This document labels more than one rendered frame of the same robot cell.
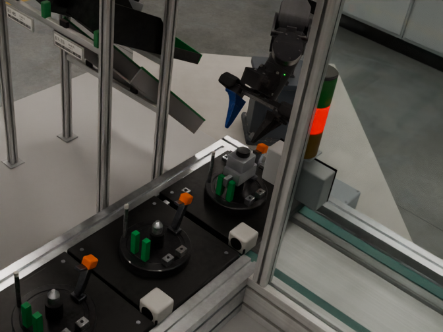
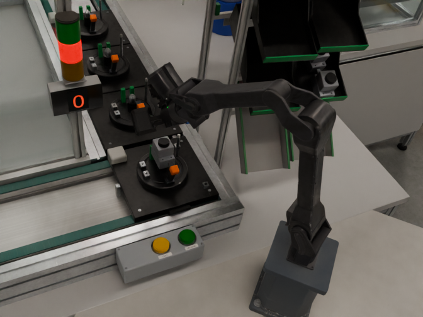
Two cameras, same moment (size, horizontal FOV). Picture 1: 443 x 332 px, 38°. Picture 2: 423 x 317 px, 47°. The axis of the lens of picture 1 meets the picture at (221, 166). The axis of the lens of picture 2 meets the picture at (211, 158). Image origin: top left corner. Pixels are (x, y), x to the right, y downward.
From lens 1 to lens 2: 1.77 m
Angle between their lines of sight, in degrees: 78
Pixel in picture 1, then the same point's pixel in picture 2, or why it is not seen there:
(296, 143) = not seen: hidden behind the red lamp
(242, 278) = (87, 145)
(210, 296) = (86, 129)
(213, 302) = not seen: hidden behind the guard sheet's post
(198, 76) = (400, 279)
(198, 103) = (345, 255)
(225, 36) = not seen: outside the picture
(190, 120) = (242, 157)
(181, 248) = (117, 112)
